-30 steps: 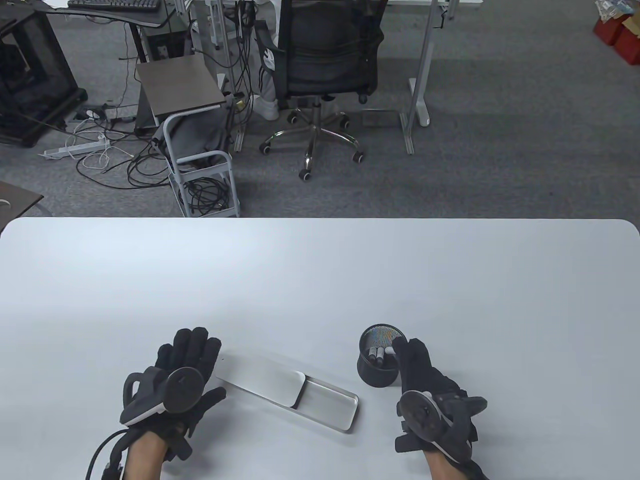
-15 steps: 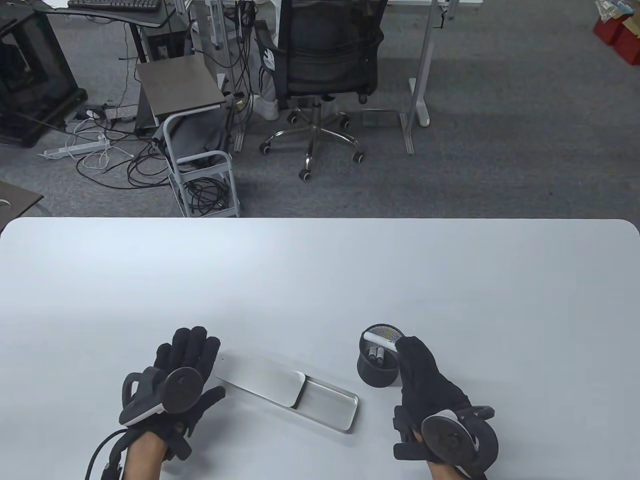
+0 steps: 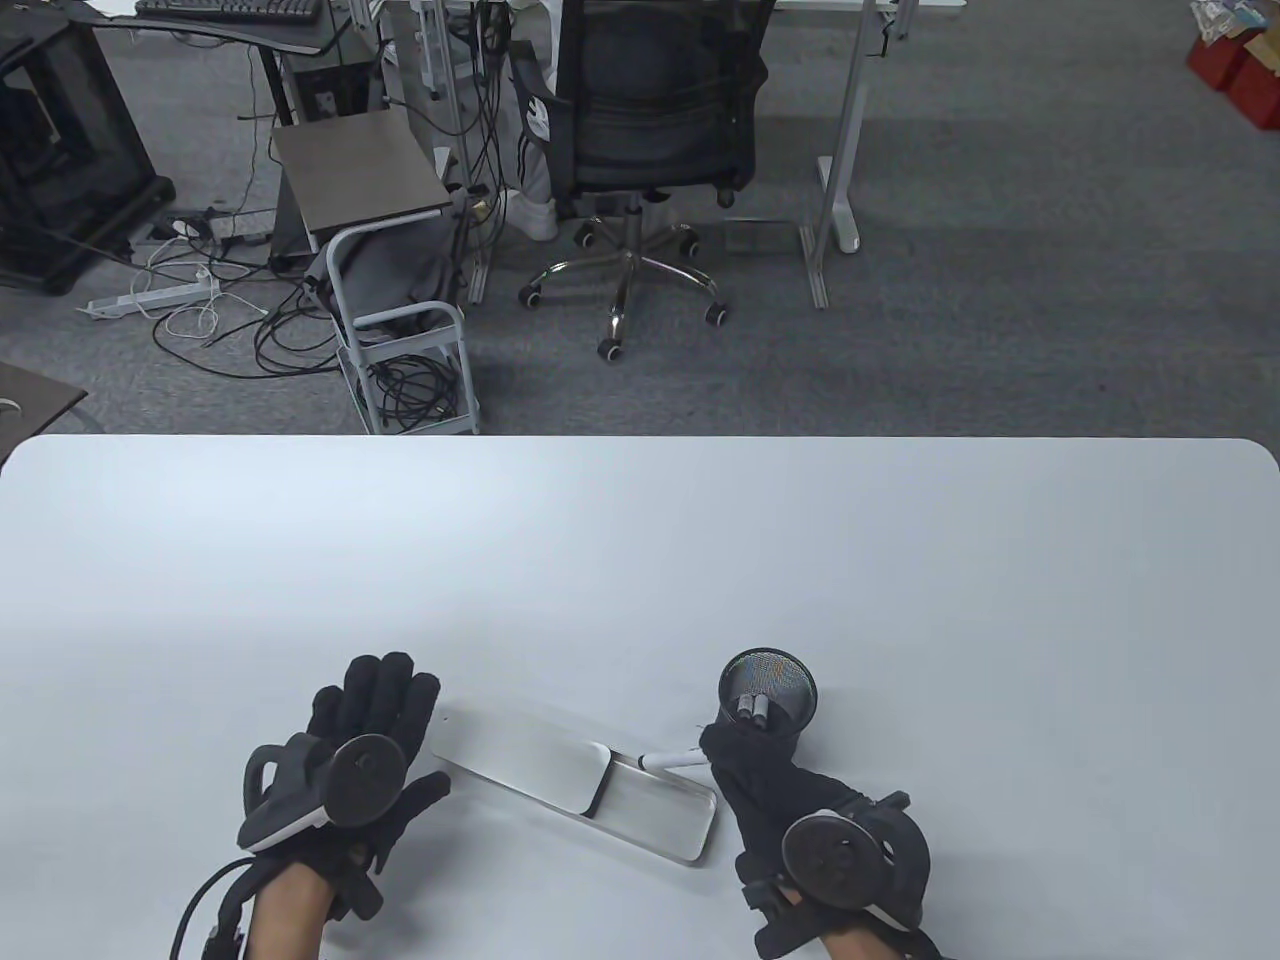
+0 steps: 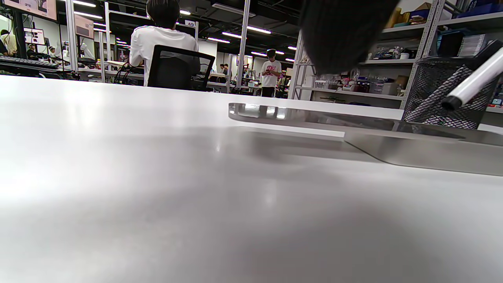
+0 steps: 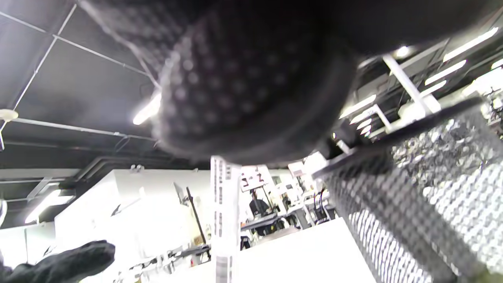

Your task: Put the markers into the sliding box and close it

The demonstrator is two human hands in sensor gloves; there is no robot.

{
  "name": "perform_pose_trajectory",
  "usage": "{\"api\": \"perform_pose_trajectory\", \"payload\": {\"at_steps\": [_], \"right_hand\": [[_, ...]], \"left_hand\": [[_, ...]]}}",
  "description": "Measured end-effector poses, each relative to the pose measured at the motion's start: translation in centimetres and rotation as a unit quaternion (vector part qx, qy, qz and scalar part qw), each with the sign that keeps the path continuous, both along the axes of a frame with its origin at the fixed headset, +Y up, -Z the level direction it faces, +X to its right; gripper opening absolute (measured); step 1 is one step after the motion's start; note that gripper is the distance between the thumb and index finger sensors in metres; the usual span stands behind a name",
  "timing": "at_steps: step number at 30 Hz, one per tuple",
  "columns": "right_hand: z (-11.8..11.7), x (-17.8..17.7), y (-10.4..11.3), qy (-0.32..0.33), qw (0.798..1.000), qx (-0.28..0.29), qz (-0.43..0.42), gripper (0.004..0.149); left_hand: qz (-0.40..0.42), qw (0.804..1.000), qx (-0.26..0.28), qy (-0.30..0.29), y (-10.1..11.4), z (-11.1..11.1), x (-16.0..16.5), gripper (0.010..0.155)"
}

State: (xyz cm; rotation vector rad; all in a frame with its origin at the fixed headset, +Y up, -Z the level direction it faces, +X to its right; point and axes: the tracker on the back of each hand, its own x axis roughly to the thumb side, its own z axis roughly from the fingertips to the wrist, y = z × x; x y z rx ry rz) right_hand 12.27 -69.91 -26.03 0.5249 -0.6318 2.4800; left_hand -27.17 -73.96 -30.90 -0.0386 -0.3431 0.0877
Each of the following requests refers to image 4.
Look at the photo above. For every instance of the person's left hand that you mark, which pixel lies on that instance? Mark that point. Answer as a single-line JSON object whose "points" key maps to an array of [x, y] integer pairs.
{"points": [[342, 35]]}

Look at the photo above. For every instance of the person's right hand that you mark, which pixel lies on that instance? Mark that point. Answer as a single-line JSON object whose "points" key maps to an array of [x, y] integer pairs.
{"points": [[491, 51]]}

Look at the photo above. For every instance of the white marker pen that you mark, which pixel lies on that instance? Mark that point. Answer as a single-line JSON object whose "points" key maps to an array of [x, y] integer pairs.
{"points": [[475, 82]]}

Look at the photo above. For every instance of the silver metal sliding box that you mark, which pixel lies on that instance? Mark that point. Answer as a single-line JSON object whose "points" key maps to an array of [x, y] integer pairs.
{"points": [[432, 153]]}

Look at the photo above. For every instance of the grey metal storage shelf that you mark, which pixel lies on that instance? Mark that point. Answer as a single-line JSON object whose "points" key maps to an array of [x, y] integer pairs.
{"points": [[393, 63]]}

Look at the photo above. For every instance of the black mesh pen holder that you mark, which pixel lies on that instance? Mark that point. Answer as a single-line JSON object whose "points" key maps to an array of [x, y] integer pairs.
{"points": [[432, 98]]}

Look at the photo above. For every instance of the black mesh office chair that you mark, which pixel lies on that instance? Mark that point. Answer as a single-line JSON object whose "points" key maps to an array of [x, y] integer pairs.
{"points": [[177, 70]]}

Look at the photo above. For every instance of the black desk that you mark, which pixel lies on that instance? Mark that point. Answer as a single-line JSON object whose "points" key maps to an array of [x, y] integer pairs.
{"points": [[39, 70]]}

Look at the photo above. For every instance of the black keyboard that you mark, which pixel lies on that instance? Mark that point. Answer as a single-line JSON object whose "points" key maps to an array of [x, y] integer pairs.
{"points": [[27, 62]]}

